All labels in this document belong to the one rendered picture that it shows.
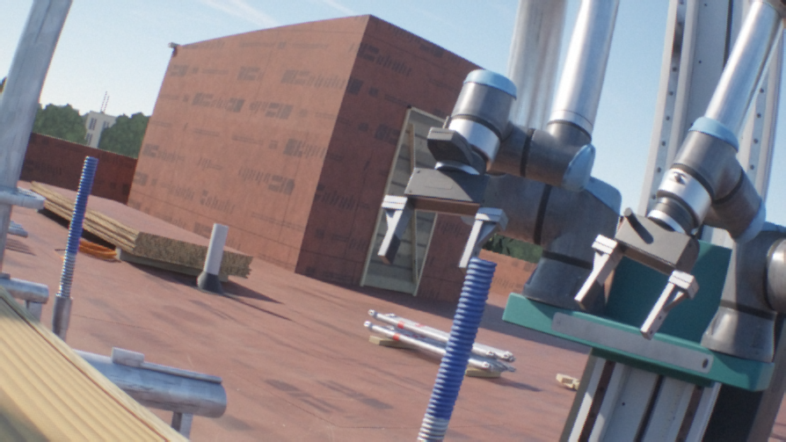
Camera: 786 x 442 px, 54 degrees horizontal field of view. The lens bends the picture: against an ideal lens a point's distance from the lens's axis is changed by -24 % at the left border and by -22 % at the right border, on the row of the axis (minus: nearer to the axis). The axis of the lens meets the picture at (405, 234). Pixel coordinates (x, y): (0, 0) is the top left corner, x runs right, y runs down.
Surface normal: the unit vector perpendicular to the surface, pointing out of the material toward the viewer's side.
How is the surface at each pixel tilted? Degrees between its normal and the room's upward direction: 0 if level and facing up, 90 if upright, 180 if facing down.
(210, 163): 90
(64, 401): 0
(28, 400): 0
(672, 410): 90
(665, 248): 66
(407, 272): 90
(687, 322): 90
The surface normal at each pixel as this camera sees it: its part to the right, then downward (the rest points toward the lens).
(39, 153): 0.74, 0.21
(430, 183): -0.38, -0.51
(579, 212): -0.26, -0.07
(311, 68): -0.62, -0.16
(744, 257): -0.84, -0.25
